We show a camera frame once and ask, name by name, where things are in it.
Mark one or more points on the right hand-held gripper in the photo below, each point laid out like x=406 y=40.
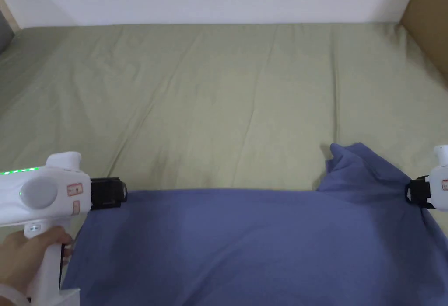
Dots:
x=435 y=190

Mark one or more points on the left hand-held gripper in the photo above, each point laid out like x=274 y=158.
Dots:
x=52 y=194

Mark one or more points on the blue shirt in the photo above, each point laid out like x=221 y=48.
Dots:
x=252 y=243

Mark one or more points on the person's left hand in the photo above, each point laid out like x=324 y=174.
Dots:
x=24 y=253

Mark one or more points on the brown headboard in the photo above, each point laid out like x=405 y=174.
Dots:
x=425 y=15

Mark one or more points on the bed with pale green sheet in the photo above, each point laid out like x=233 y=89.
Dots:
x=210 y=103

